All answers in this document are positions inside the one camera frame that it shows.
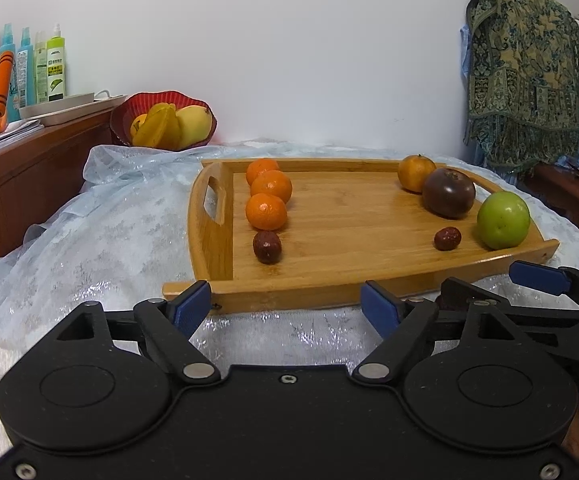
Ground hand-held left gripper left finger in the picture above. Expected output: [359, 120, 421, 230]
[50, 280, 222, 387]

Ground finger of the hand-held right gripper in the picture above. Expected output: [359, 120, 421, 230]
[437, 276, 579, 338]
[509, 260, 579, 320]

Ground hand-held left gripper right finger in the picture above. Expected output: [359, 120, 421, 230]
[352, 280, 525, 387]

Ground dark red jujube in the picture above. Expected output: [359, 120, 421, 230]
[434, 227, 462, 251]
[253, 230, 283, 265]

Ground green apple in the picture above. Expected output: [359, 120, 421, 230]
[477, 191, 531, 250]

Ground wooden serving tray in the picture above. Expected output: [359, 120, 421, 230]
[162, 157, 560, 313]

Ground dark purple round fruit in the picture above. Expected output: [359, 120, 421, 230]
[422, 168, 476, 220]

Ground orange tangerine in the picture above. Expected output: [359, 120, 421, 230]
[245, 193, 288, 232]
[250, 170, 293, 204]
[246, 158, 280, 186]

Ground yellowish orange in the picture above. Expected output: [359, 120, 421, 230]
[398, 154, 437, 194]

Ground dark wooden side table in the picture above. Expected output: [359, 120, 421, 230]
[522, 160, 579, 238]

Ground sheer glittery table cover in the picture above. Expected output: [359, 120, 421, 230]
[0, 140, 579, 461]

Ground yellow starfruit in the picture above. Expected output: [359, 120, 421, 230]
[133, 103, 181, 150]

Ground yellow mango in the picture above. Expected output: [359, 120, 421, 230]
[176, 105, 213, 150]

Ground red ribbed glass bowl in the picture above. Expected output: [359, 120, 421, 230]
[110, 91, 218, 152]

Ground brown wooden cabinet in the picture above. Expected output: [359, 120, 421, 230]
[0, 100, 120, 301]

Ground green gold patterned scarf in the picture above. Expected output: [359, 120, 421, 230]
[464, 0, 579, 171]

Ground white plastic tray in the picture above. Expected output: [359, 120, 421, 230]
[18, 92, 95, 127]

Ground stack of papers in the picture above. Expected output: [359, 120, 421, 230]
[0, 119, 45, 153]

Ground green spray bottle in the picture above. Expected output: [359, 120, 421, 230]
[46, 24, 66, 103]

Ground pale green bottle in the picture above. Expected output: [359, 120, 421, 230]
[34, 32, 49, 106]

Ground teal spray bottle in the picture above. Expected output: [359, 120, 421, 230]
[17, 27, 35, 109]
[0, 23, 20, 122]

